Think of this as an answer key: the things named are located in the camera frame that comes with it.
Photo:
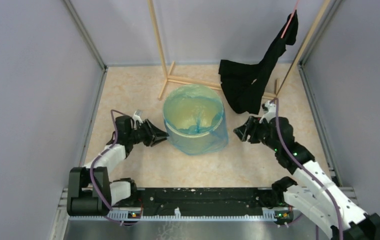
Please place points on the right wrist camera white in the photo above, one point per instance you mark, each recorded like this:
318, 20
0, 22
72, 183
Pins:
269, 111

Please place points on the blue plastic trash bag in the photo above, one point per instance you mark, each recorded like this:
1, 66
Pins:
210, 143

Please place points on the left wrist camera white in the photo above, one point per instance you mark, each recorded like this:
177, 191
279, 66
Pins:
137, 116

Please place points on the white slotted cable duct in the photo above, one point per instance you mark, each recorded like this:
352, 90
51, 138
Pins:
125, 214

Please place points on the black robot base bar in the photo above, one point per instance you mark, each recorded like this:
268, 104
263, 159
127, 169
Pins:
208, 202

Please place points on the pink hanger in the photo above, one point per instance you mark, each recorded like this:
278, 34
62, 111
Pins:
290, 19

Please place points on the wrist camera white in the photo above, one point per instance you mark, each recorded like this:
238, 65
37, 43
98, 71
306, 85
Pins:
137, 116
269, 111

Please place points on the yellow paper trash bin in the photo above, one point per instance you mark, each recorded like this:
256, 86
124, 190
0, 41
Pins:
193, 110

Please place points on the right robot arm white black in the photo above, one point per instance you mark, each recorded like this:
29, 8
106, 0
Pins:
309, 189

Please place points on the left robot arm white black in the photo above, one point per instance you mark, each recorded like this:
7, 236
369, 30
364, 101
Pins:
90, 190

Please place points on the wooden drying rack frame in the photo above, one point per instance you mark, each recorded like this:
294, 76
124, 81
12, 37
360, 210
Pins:
278, 84

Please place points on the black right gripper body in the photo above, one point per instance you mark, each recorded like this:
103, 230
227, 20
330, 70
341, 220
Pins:
259, 131

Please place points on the black cloth garment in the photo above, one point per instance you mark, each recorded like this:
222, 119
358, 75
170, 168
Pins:
244, 85

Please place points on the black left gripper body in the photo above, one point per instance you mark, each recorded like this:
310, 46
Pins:
143, 134

